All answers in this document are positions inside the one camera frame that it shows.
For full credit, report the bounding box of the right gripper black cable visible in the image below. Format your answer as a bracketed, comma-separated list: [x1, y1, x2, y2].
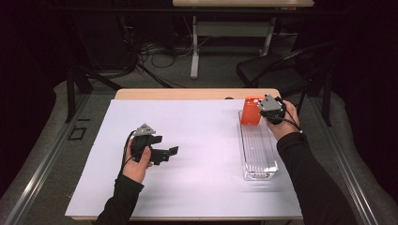
[274, 107, 304, 134]

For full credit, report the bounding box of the person's right hand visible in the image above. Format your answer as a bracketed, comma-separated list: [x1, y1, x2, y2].
[266, 98, 301, 142]

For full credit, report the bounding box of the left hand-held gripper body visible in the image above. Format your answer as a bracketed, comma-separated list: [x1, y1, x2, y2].
[130, 123, 157, 163]

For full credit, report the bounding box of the clear plastic bin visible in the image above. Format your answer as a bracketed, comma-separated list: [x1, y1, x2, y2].
[237, 109, 280, 182]

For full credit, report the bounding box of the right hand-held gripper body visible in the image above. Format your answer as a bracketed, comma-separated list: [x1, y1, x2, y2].
[257, 94, 286, 126]

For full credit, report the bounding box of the aluminium floor rail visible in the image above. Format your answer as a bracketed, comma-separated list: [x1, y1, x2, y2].
[308, 97, 379, 225]
[6, 93, 92, 225]

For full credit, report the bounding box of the person's left hand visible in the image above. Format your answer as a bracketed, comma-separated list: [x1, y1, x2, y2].
[121, 145, 155, 185]

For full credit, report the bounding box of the black metal stand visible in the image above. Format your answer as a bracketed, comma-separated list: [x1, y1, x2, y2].
[64, 18, 123, 124]

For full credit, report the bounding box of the desk with white legs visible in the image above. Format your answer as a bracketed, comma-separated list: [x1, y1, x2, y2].
[172, 0, 314, 80]

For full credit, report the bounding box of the floor cable bundle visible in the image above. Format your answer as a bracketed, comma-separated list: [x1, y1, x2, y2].
[118, 15, 210, 89]

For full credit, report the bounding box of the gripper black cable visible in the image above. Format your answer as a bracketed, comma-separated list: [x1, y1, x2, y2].
[274, 107, 304, 134]
[120, 130, 136, 173]

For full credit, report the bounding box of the white table mat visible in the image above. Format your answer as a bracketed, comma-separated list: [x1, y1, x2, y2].
[65, 98, 304, 218]

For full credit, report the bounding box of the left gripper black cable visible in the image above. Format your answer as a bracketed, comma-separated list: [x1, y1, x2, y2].
[120, 130, 136, 173]

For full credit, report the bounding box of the black chair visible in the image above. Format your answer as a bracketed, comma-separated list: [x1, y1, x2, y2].
[236, 40, 339, 126]

